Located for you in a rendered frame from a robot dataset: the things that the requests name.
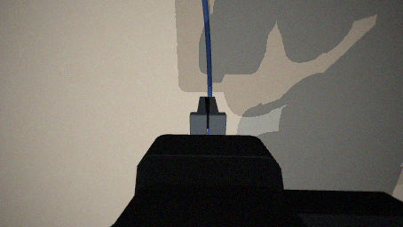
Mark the blue cable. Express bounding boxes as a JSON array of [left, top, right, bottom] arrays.
[[202, 0, 212, 97]]

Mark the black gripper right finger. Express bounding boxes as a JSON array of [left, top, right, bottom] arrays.
[[208, 97, 226, 135]]

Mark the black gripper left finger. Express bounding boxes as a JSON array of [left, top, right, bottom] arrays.
[[189, 97, 208, 135]]

